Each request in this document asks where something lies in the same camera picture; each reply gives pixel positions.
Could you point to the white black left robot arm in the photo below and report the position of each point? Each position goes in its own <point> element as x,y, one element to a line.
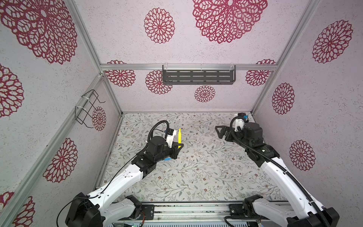
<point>99,209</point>

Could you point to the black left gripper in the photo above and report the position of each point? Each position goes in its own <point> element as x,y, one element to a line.
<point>175,152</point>

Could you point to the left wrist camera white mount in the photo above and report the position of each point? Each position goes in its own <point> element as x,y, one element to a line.
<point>169,136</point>

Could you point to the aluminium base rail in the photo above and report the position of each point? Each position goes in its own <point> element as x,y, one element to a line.
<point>192,214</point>

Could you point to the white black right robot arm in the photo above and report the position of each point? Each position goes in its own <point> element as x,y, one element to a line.
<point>306,211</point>

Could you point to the yellow highlighter pen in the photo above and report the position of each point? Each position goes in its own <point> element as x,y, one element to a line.
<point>179,136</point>

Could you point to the dark grey wall shelf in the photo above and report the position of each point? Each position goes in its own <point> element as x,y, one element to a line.
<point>226,76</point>

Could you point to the black wire wall rack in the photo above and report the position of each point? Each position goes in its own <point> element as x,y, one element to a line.
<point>91,114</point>

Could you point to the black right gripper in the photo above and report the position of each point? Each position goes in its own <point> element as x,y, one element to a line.
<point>228,138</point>

